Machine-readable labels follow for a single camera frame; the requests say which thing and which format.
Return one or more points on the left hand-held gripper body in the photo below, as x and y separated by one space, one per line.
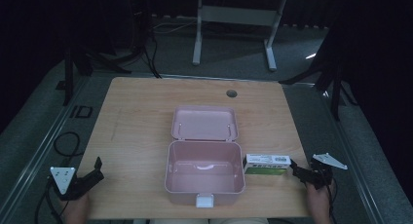
65 181

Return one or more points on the white metal desk frame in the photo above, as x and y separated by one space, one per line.
238 16

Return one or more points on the person's left hand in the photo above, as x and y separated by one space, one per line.
78 209

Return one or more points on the pink plastic storage box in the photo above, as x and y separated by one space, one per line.
204 162

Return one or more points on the white and green medicine box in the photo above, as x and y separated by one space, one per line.
266 164

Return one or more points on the person's right hand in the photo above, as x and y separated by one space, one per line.
319 203

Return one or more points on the dark computer tower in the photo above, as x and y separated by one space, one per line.
139 19

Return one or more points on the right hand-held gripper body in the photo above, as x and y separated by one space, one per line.
321 172

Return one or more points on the black tripod stand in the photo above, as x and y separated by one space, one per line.
84 61
331 74

